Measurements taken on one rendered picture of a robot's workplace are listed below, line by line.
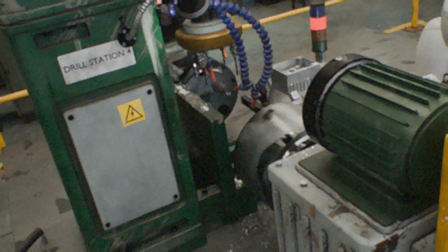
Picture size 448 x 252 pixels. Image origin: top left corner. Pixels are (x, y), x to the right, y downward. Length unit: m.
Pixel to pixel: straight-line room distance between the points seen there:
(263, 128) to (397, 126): 0.45
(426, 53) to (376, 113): 1.09
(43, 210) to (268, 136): 0.89
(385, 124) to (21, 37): 0.67
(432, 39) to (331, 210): 1.10
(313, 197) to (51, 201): 1.08
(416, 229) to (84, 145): 0.68
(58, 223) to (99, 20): 0.80
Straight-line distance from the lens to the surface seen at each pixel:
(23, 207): 1.73
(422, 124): 0.69
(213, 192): 1.29
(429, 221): 0.81
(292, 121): 1.06
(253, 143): 1.08
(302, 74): 1.40
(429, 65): 1.82
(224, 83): 1.56
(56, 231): 1.55
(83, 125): 1.02
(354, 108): 0.76
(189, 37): 1.19
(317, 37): 1.83
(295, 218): 0.92
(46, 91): 0.99
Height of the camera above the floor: 1.67
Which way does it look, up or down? 28 degrees down
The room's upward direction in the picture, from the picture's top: 10 degrees counter-clockwise
